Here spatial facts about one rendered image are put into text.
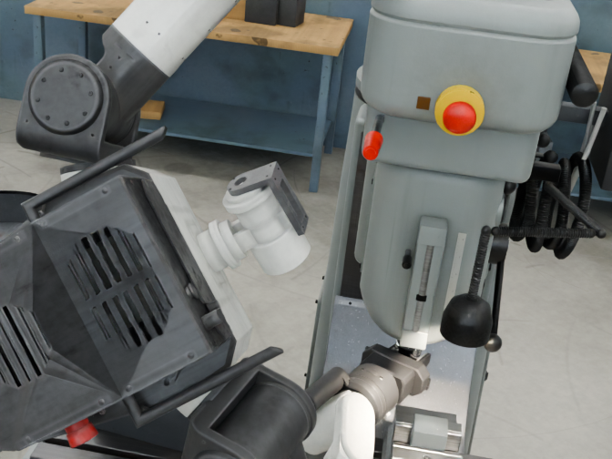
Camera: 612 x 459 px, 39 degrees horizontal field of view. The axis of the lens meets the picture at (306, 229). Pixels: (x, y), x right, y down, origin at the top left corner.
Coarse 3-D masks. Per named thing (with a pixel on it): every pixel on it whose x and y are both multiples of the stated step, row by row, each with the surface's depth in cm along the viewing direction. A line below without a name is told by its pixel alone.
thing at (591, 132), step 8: (592, 112) 154; (600, 112) 151; (592, 120) 155; (600, 120) 152; (592, 128) 163; (592, 136) 154; (584, 144) 158; (592, 144) 155; (584, 152) 156; (576, 168) 159; (576, 176) 159
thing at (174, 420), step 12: (120, 420) 165; (132, 420) 164; (156, 420) 163; (168, 420) 162; (180, 420) 161; (120, 432) 166; (132, 432) 166; (144, 432) 165; (156, 432) 164; (168, 432) 163; (180, 432) 162; (168, 444) 164; (180, 444) 163
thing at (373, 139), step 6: (378, 120) 117; (372, 126) 117; (378, 126) 115; (372, 132) 111; (378, 132) 112; (366, 138) 110; (372, 138) 109; (378, 138) 110; (366, 144) 108; (372, 144) 108; (378, 144) 109; (366, 150) 108; (372, 150) 107; (378, 150) 108; (366, 156) 108; (372, 156) 108
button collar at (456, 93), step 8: (448, 88) 107; (456, 88) 105; (464, 88) 105; (472, 88) 106; (440, 96) 107; (448, 96) 106; (456, 96) 105; (464, 96) 105; (472, 96) 105; (480, 96) 106; (440, 104) 106; (448, 104) 106; (472, 104) 106; (480, 104) 105; (440, 112) 107; (480, 112) 106; (440, 120) 107; (480, 120) 106; (472, 128) 107
